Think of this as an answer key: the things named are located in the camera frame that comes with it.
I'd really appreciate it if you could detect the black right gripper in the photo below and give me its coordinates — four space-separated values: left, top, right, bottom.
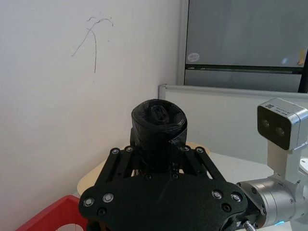
78 127 248 231

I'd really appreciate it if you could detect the black plastic bag roll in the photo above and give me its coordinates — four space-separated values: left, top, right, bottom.
131 98 188 173

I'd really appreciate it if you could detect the pale grey partition panel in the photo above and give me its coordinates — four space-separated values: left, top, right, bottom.
158 83 308 169

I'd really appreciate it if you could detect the red plastic bin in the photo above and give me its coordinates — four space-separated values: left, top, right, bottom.
15 194 89 231

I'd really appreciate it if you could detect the grey framed glass window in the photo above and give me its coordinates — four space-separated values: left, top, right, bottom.
177 0 308 93

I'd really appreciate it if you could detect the thin cable with silver plug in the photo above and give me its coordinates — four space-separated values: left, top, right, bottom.
243 220 257 231

